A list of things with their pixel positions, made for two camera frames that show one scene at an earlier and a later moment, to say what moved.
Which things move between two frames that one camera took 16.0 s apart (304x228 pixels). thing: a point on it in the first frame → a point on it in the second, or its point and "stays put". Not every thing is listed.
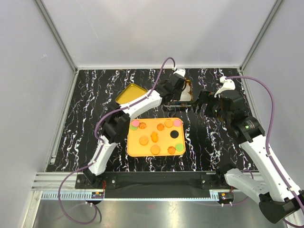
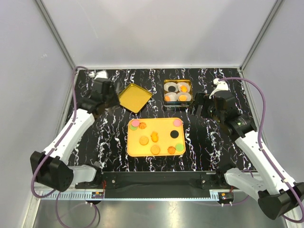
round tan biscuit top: x=168 y=123 → x=182 y=98
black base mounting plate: x=158 y=185 stays put
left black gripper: x=177 y=97 → x=115 y=96
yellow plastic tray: x=156 y=137 stays put
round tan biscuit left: x=143 y=140 stays put
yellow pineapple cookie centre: x=154 y=137 stays put
